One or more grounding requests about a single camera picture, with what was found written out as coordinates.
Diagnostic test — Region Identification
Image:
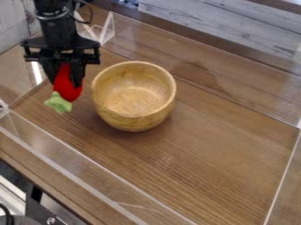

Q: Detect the wooden bowl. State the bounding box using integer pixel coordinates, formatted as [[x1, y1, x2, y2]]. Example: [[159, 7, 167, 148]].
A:
[[93, 61, 177, 132]]

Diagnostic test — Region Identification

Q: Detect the black table leg bracket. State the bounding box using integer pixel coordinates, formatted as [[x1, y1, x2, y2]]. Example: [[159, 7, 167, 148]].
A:
[[24, 185, 68, 225]]

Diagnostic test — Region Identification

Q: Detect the black cable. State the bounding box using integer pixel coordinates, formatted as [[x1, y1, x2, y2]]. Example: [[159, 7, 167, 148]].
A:
[[72, 0, 94, 25]]

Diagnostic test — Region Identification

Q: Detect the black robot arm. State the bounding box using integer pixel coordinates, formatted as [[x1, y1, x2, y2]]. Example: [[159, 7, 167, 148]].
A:
[[20, 0, 101, 88]]

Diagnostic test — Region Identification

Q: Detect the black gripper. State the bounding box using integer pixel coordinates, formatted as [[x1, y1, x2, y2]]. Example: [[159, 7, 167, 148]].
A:
[[20, 36, 101, 88]]

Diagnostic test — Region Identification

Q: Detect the clear acrylic corner bracket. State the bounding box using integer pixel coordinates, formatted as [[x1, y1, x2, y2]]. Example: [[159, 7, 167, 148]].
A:
[[75, 12, 115, 46]]

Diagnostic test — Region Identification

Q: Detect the red felt strawberry toy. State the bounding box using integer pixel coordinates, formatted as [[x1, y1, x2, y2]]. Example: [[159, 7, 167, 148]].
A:
[[44, 62, 83, 113]]

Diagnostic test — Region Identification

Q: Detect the clear acrylic table guard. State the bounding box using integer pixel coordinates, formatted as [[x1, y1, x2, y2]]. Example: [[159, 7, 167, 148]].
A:
[[0, 10, 301, 225]]

